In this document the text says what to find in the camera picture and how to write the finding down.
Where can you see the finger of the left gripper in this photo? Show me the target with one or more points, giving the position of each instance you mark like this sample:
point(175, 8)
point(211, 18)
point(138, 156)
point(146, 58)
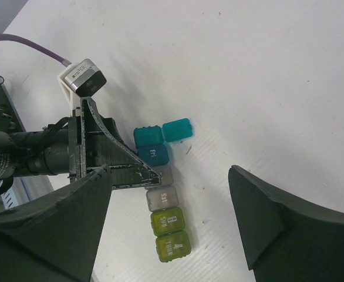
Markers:
point(100, 145)

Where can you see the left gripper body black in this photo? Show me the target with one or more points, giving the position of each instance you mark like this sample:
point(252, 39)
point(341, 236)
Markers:
point(60, 148)

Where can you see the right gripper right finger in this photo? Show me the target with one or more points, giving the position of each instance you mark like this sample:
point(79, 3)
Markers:
point(284, 237)

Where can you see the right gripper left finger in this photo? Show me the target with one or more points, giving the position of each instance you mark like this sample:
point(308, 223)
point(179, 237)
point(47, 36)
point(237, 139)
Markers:
point(56, 237)

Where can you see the weekly pill organizer strip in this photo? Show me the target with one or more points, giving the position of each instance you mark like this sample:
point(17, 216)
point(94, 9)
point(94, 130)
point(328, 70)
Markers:
point(167, 219)

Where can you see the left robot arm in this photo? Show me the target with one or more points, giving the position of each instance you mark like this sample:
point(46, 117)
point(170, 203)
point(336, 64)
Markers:
point(21, 152)

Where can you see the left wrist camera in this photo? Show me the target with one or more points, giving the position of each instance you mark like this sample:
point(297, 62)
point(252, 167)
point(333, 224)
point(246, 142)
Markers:
point(80, 80)

